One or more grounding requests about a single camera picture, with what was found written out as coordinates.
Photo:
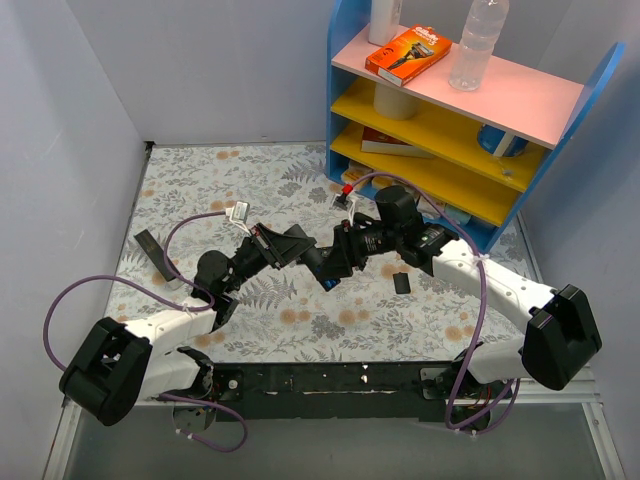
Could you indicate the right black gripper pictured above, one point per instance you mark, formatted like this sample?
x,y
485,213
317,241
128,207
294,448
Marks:
x,y
347,248

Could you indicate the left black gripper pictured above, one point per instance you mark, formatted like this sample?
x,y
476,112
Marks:
x,y
265,247

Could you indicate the small black battery door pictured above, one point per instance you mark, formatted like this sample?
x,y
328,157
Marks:
x,y
401,283

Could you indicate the black remote control body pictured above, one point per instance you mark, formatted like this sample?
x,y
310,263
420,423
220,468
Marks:
x,y
313,259

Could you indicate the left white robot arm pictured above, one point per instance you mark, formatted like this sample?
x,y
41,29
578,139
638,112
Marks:
x,y
119,364

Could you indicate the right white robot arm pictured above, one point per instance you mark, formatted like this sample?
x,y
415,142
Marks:
x,y
560,332

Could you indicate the floral table mat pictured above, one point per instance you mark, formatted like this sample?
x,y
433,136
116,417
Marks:
x,y
284,315

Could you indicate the yellow tissue pack left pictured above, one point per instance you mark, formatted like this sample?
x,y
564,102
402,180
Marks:
x,y
354,172

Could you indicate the red white book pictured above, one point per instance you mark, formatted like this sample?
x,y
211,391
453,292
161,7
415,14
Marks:
x,y
374,141

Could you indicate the black battery cover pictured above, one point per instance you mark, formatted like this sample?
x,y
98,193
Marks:
x,y
155,252

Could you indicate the light blue tissue pack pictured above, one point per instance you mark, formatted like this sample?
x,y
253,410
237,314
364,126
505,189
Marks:
x,y
456,215

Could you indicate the white paper roll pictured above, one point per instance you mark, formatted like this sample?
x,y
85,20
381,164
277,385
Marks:
x,y
394,104

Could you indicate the blue shelf unit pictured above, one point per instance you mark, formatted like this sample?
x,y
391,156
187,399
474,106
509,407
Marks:
x,y
543,109

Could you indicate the orange razor box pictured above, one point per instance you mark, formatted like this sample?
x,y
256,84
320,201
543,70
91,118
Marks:
x,y
408,55

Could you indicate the white bottle on shelf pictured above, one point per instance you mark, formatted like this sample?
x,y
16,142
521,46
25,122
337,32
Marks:
x,y
384,21

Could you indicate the clear plastic bottle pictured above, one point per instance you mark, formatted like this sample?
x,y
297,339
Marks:
x,y
482,29

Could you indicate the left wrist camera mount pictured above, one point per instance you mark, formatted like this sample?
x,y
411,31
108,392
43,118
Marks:
x,y
238,214

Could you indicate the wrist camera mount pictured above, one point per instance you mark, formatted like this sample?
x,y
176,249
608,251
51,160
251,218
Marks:
x,y
345,202
238,214

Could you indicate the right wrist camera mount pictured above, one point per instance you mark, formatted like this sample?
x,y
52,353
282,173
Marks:
x,y
345,202

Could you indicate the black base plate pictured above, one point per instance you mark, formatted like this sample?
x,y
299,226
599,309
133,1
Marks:
x,y
354,390

